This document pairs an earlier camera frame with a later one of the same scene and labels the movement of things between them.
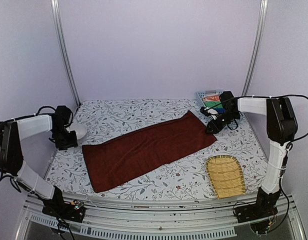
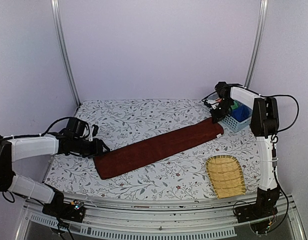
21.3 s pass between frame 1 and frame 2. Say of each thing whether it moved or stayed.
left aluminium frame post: stayed
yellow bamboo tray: stayed
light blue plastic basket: moved
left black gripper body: moved
